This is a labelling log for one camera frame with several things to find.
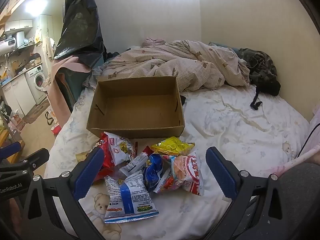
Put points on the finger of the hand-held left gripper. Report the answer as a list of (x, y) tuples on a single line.
[(35, 158), (10, 150)]

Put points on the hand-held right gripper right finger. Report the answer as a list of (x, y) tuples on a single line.
[(222, 176)]

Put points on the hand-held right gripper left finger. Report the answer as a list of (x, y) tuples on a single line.
[(88, 173)]

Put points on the pink white shrimp snack packet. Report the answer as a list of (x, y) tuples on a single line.
[(192, 177)]

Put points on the red white bar snack packet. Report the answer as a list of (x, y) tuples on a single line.
[(133, 166)]

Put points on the white blue snack packet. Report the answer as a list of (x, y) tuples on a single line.
[(130, 200)]

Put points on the yellow snack packet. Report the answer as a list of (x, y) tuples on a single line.
[(172, 146)]

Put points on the brown cardboard box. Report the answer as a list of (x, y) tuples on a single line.
[(140, 110)]

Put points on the person's left forearm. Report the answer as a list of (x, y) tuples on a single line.
[(11, 216)]

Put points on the small red box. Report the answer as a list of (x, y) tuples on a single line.
[(56, 129)]

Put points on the brown floor rug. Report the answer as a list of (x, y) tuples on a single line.
[(35, 111)]

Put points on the white floral bed sheet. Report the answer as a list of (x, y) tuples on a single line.
[(237, 130)]

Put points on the white base cabinets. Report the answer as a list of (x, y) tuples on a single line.
[(17, 92)]

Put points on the white washing machine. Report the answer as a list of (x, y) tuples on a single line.
[(35, 85)]

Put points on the person's grey trouser leg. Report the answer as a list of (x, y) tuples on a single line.
[(300, 187)]

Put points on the pink patterned cloth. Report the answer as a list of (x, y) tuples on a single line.
[(305, 157)]

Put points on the dark green chair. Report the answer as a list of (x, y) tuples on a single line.
[(75, 82)]

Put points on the small black cloth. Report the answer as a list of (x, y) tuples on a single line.
[(183, 100)]

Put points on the white water heater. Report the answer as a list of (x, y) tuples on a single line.
[(7, 45)]

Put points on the hanging towel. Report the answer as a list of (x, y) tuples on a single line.
[(48, 47)]

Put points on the camouflage garment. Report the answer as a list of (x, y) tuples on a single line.
[(260, 65)]

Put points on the pink checkered duvet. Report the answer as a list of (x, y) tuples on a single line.
[(175, 60)]

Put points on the teal pillow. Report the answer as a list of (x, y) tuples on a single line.
[(225, 47)]

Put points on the black plastic bag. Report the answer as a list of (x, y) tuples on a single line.
[(80, 25)]

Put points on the ceiling lamp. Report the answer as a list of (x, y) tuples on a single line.
[(36, 7)]

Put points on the pink pillow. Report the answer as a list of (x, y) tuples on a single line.
[(155, 40)]

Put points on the white wall cabinets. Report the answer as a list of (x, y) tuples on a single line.
[(18, 25)]

